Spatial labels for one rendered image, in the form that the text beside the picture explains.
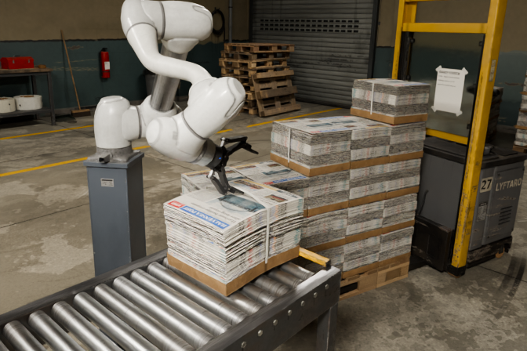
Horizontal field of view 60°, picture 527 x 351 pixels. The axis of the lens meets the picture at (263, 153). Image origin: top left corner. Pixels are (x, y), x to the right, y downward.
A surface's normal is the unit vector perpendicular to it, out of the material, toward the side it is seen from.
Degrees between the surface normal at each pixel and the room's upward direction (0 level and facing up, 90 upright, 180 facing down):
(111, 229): 90
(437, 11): 90
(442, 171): 90
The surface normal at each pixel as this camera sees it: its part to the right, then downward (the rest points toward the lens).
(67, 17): 0.75, 0.19
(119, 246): -0.11, 0.25
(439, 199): -0.86, 0.11
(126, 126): 0.50, 0.22
